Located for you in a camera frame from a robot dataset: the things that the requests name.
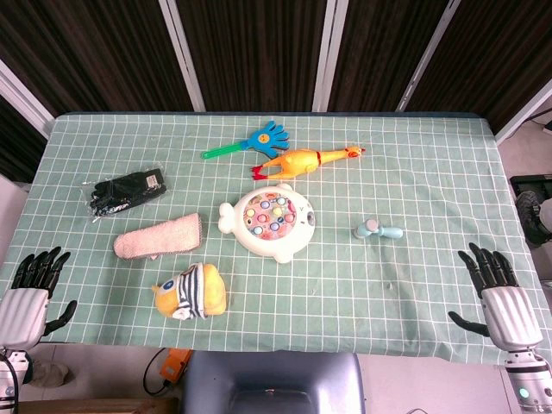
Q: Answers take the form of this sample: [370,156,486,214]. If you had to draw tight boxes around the white partition post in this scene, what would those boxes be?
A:
[395,0,461,112]
[311,0,348,112]
[158,0,206,112]
[494,80,552,144]
[0,59,56,140]

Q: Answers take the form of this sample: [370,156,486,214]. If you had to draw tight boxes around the black gloves in plastic bag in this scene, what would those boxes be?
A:
[81,167,170,224]

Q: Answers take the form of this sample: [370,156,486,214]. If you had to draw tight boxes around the grey shoe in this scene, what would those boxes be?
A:
[32,361,70,387]

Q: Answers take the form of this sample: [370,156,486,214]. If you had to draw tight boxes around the grey-blue robot torso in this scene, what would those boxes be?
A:
[181,349,367,414]

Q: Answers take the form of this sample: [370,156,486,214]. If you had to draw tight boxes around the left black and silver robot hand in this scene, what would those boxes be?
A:
[0,246,78,351]

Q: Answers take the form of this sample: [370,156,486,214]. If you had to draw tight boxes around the orange device under table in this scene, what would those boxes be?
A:
[161,348,193,383]

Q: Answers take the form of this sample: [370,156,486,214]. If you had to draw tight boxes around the green checked tablecloth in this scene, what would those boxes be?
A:
[0,112,552,367]

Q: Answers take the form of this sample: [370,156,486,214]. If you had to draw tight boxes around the black cable loop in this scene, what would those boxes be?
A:
[142,347,170,396]

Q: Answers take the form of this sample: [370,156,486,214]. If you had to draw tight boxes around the black monitor box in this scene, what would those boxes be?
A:
[509,174,552,206]

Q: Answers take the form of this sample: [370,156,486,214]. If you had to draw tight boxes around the pink towel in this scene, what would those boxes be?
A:
[113,211,208,261]

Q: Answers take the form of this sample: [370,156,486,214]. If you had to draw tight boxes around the blue hand clapper toy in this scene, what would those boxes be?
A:
[201,120,291,161]

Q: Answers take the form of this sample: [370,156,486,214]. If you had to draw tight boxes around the dark shoe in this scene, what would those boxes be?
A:
[516,191,552,249]

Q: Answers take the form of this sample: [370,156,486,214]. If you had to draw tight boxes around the yellow rubber chicken toy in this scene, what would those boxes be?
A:
[251,145,367,181]

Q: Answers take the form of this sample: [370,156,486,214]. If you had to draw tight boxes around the white fishing game toy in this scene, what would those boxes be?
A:
[218,182,317,265]

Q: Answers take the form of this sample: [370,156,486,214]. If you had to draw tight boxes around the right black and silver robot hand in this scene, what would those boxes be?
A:
[448,242,543,353]

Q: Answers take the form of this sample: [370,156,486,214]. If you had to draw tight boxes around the yellow plush toy striped shirt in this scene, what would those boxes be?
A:
[151,262,227,321]

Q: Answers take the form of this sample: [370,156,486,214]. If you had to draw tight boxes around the wooden board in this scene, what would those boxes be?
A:
[0,397,180,414]

